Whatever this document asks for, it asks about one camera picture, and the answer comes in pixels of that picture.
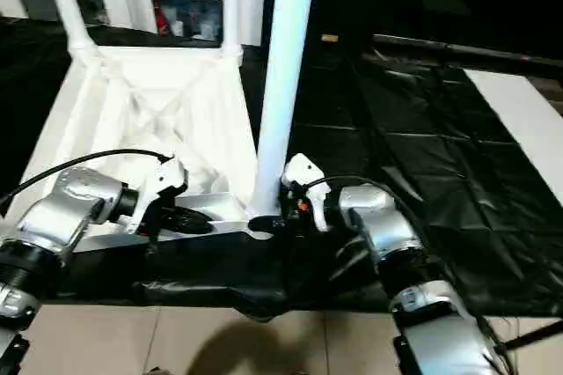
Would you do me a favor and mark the white plastic table top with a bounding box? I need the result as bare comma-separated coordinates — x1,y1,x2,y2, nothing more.
8,42,279,254

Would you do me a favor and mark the black flat screen television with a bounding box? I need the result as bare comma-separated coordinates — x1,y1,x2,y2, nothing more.
372,0,563,69

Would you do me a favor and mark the black plastic mat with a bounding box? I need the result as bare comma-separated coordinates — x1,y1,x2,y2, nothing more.
0,16,563,322

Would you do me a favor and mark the black metal table leg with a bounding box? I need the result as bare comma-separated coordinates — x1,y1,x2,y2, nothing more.
502,320,563,349

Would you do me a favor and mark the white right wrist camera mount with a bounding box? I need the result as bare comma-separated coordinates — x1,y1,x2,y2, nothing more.
281,152,332,234

